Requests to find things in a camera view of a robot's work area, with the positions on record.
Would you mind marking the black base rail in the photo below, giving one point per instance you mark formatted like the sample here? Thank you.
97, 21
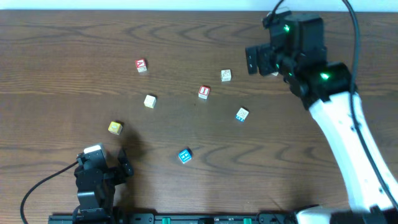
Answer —
148, 218

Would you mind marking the cream plain block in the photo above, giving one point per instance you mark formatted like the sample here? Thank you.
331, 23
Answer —
150, 101

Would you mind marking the white picture block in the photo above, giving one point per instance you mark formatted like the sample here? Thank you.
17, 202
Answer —
225, 75

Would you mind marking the red letter A block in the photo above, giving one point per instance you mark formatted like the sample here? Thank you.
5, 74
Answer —
141, 65

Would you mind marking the white block blue edge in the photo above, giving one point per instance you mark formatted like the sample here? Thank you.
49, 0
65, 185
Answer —
242, 114

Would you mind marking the blue letter H block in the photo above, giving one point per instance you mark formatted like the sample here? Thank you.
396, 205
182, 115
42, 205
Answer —
185, 156

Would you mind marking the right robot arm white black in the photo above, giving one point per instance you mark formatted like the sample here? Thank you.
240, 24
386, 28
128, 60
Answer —
333, 102

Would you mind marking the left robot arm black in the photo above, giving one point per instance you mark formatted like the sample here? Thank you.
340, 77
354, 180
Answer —
97, 208

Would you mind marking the yellow block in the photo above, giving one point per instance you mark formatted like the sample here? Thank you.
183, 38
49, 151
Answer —
115, 127

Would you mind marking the red letter I block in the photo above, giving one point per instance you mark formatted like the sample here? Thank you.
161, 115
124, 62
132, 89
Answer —
204, 92

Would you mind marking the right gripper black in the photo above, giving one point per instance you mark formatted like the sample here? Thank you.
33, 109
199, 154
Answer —
265, 59

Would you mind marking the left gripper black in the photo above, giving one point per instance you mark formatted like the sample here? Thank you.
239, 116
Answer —
115, 173

